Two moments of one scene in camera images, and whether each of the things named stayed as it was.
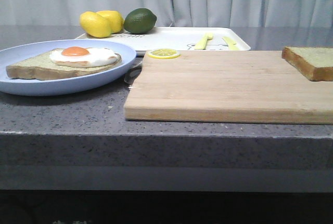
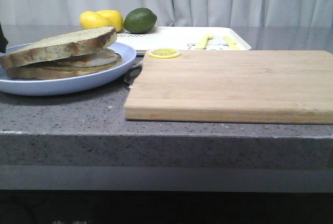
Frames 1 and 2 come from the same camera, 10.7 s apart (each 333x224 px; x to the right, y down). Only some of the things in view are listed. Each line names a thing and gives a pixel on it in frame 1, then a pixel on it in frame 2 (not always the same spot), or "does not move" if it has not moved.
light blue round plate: [14, 52] does not move
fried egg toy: [83, 56] does not move
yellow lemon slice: [163, 53] does not move
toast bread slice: [315, 63] -> [76, 41]
